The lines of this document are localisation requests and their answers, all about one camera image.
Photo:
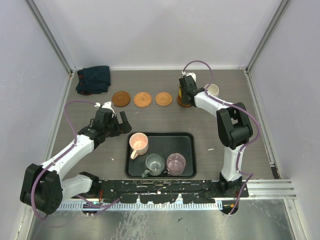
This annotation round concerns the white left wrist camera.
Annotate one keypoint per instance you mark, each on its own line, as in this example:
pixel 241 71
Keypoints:
pixel 106 105

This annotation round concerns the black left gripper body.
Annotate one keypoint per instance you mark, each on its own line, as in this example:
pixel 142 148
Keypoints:
pixel 113 129

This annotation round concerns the pink ceramic mug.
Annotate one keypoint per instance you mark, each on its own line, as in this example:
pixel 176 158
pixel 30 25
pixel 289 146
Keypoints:
pixel 139 145

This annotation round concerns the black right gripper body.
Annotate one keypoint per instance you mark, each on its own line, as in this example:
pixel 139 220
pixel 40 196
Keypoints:
pixel 183 94

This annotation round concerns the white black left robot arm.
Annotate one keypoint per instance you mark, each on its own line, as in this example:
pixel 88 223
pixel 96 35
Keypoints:
pixel 45 187

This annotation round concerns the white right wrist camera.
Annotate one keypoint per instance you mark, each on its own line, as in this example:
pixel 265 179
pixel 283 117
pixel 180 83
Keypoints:
pixel 192 74

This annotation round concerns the black mounting base plate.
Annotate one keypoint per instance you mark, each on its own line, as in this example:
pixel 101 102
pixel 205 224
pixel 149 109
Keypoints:
pixel 164 191

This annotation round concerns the woven rattan coaster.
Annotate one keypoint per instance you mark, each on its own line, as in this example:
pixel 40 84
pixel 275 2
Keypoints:
pixel 163 99
pixel 142 99

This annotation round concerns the cream ceramic mug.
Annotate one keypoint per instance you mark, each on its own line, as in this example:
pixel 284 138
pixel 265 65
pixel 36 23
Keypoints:
pixel 212 90

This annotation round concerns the brown wooden coaster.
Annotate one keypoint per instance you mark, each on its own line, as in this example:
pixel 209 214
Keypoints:
pixel 179 101
pixel 121 99

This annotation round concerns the black plastic tray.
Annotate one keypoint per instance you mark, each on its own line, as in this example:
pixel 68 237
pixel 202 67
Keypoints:
pixel 164 144

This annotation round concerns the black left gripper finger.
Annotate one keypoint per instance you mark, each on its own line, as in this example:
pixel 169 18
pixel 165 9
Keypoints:
pixel 123 117
pixel 125 128

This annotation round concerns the white slotted cable duct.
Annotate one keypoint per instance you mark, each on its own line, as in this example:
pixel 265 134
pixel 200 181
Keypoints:
pixel 75 205

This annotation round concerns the grey ceramic mug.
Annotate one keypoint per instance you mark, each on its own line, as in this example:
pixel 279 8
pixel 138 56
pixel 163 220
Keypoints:
pixel 154 165

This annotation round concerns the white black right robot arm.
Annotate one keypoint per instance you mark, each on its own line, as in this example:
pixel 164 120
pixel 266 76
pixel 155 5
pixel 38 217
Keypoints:
pixel 233 125

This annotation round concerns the dark blue folded cloth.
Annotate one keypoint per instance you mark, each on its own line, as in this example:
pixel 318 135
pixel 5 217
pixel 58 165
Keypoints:
pixel 93 80

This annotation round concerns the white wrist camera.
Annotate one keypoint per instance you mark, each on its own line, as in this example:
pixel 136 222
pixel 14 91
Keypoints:
pixel 106 105
pixel 192 74

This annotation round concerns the mauve ceramic mug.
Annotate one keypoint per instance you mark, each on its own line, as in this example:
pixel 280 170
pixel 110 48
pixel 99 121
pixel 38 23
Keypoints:
pixel 175 164

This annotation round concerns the yellow ceramic mug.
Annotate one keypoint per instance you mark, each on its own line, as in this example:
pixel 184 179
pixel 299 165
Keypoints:
pixel 179 91

